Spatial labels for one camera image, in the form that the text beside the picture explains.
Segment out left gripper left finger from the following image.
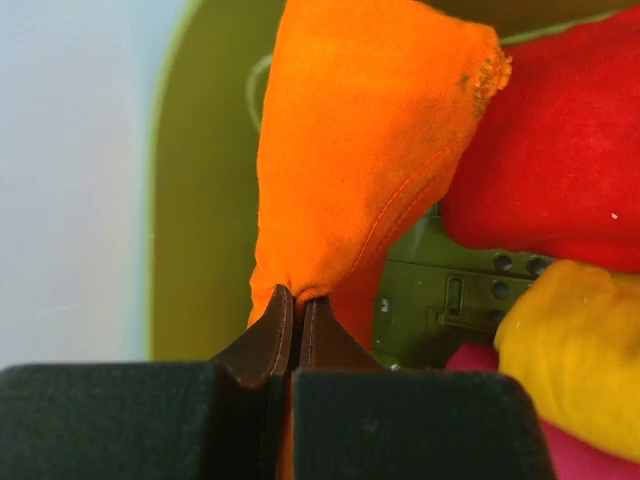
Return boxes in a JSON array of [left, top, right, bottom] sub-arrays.
[[1, 287, 293, 479]]

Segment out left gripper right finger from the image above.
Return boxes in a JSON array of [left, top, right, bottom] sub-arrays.
[[291, 298, 556, 479]]

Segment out orange t shirt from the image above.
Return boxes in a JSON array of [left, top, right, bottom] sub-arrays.
[[246, 0, 513, 480]]

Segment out olive green plastic bin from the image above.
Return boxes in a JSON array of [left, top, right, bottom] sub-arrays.
[[142, 0, 640, 374]]

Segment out pink rolled t shirt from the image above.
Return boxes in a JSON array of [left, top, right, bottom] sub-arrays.
[[446, 344, 639, 480]]

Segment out yellow rolled t shirt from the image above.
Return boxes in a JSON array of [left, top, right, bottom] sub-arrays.
[[494, 260, 639, 462]]

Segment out red rolled t shirt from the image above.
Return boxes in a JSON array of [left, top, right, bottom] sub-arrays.
[[441, 7, 639, 273]]

